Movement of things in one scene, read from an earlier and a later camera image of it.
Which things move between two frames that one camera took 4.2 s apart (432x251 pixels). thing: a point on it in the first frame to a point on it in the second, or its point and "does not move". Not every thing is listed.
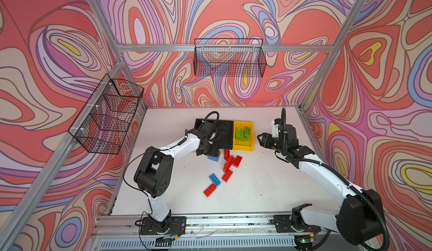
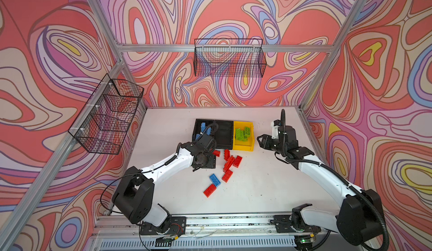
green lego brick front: x=246 y=133 does not move
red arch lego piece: x=229 y=162 does not move
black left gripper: x=214 y=153 to x=212 y=164
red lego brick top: x=237 y=161 does not move
